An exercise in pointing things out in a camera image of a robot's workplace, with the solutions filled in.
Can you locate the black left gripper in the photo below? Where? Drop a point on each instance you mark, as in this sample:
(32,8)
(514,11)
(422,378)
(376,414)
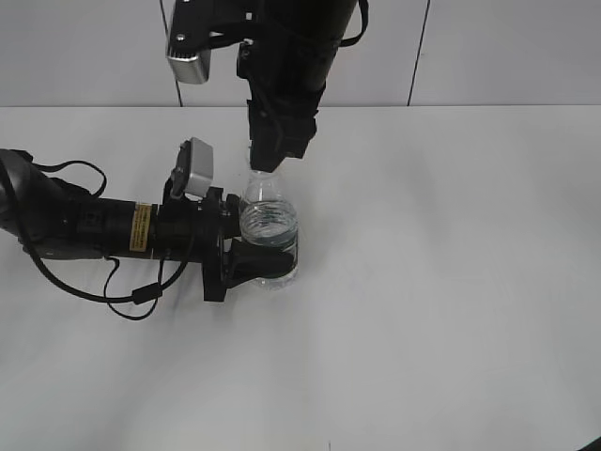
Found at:
(195,231)

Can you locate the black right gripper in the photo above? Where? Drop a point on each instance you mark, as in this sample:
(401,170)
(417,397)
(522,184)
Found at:
(271,115)

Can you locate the clear Cestbon water bottle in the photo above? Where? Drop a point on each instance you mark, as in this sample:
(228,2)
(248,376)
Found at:
(269,219)

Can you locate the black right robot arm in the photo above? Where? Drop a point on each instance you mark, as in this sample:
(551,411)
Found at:
(287,66)

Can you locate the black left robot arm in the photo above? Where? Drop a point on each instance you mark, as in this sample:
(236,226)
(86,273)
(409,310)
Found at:
(57,220)

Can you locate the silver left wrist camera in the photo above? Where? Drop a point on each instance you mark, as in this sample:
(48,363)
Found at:
(194,169)

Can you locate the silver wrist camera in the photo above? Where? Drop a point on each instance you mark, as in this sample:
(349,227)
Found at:
(197,28)
(194,169)

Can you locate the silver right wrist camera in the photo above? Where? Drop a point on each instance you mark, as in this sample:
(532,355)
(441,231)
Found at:
(197,28)

